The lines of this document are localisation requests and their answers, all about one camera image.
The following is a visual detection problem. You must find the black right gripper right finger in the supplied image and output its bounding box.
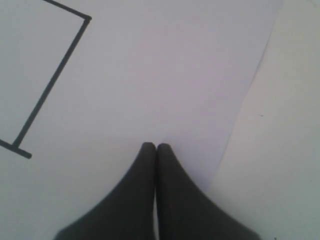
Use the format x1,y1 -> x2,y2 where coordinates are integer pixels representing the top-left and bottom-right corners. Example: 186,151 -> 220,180
156,143 -> 260,240

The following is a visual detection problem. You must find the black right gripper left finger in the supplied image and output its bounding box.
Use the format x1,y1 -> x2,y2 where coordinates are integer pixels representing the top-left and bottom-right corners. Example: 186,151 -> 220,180
55,142 -> 157,240

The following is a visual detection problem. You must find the white paper sheet with square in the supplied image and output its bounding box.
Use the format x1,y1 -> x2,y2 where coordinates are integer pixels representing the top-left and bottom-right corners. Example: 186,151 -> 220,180
0,0 -> 283,240

